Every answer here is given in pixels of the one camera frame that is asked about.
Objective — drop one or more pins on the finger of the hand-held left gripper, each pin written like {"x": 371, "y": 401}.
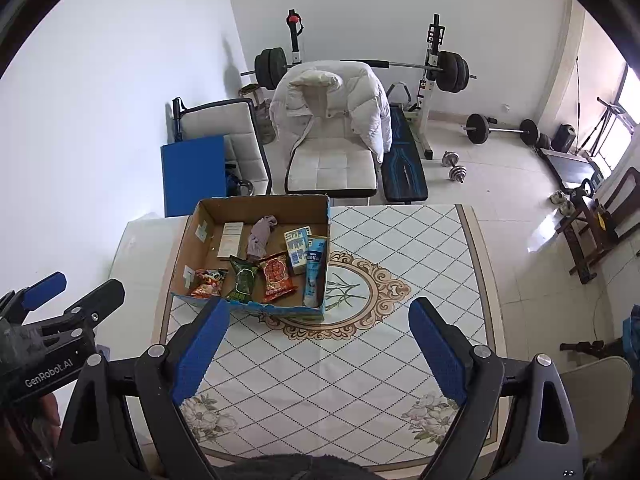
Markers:
{"x": 45, "y": 290}
{"x": 102, "y": 300}

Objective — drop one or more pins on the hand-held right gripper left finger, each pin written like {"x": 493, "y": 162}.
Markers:
{"x": 200, "y": 350}

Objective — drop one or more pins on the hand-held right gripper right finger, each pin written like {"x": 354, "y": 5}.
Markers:
{"x": 440, "y": 350}

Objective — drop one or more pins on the orange snack packet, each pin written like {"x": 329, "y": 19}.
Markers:
{"x": 206, "y": 284}

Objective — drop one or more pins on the green snack packet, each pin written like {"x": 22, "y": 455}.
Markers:
{"x": 243, "y": 280}

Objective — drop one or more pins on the red snack packet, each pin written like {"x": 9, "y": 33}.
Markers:
{"x": 276, "y": 277}

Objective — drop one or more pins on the white box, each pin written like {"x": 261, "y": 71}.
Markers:
{"x": 231, "y": 240}

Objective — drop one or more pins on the purple knotted cloth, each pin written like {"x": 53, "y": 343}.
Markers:
{"x": 260, "y": 237}

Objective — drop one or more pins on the blue tube packet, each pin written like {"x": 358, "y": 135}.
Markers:
{"x": 314, "y": 272}

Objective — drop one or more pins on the blue and white packet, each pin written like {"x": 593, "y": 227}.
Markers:
{"x": 296, "y": 250}

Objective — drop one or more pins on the cardboard box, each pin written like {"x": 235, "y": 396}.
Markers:
{"x": 295, "y": 215}

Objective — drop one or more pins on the person's left hand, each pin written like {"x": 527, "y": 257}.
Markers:
{"x": 27, "y": 435}

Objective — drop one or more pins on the diamond patterned dining table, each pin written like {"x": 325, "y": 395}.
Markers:
{"x": 320, "y": 375}

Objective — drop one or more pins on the black metal bar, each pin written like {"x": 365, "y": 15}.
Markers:
{"x": 590, "y": 347}

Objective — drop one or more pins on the blue board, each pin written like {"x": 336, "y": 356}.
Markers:
{"x": 192, "y": 175}

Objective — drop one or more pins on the grey fleece clothing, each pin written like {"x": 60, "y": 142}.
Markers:
{"x": 300, "y": 470}

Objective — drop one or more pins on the beige stool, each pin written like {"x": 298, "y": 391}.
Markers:
{"x": 595, "y": 395}

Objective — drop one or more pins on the dark wooden chair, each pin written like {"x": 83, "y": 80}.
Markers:
{"x": 585, "y": 255}

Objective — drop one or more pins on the chrome dumbbell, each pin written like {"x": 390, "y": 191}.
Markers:
{"x": 457, "y": 172}

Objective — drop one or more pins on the black and blue weight bench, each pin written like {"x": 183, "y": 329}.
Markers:
{"x": 405, "y": 170}

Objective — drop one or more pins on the white shoe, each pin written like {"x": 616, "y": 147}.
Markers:
{"x": 568, "y": 207}
{"x": 556, "y": 196}

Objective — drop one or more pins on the blue cloth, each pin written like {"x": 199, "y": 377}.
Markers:
{"x": 632, "y": 332}

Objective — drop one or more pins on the white padded chair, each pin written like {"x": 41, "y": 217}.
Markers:
{"x": 330, "y": 167}
{"x": 220, "y": 120}

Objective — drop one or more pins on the treadmill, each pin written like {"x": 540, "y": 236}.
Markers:
{"x": 565, "y": 165}

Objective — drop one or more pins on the short barbell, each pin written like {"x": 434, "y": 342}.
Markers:
{"x": 477, "y": 129}

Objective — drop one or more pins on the black weight plates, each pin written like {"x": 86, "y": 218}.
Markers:
{"x": 545, "y": 141}

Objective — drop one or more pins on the black bag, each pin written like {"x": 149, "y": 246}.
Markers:
{"x": 565, "y": 137}

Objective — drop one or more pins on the white down jacket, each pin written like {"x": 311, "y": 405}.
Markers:
{"x": 310, "y": 105}

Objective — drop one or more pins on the long barbell with black plates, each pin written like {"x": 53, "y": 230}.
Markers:
{"x": 267, "y": 67}

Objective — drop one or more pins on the hanging resistance band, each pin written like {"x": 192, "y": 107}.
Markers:
{"x": 578, "y": 90}

